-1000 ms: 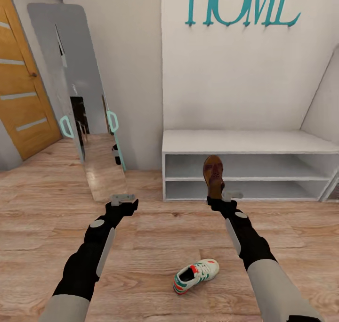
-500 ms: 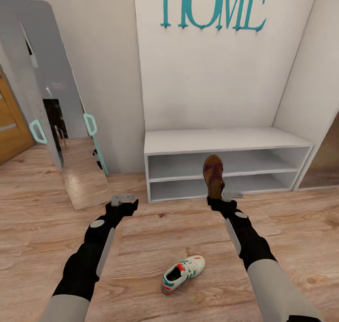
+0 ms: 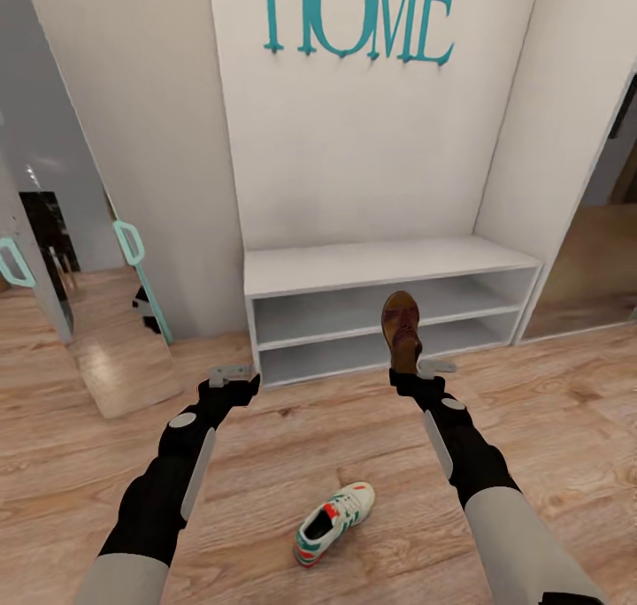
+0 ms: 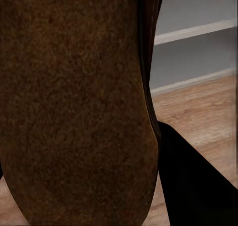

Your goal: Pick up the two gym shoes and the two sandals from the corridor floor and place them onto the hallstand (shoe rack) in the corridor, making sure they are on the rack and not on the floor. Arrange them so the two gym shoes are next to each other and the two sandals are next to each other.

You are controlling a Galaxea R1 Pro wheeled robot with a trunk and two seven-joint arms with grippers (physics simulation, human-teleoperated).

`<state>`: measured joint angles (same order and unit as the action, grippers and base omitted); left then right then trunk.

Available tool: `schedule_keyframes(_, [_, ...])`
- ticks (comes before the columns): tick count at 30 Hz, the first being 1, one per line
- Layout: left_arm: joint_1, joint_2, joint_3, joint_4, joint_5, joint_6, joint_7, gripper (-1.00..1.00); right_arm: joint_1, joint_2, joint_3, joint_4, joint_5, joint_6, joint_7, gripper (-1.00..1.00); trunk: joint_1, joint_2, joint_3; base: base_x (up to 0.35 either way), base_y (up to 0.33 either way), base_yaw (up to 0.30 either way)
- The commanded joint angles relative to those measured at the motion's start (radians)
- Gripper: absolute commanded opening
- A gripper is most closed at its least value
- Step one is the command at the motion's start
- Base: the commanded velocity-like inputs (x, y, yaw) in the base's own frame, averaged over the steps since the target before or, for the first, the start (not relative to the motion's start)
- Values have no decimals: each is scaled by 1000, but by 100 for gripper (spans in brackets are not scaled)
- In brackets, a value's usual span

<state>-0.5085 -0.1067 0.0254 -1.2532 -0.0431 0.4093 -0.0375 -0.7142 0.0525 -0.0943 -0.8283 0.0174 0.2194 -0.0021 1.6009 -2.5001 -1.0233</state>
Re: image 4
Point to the sandal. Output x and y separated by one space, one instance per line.
80 142

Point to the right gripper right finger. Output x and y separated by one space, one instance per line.
196 193

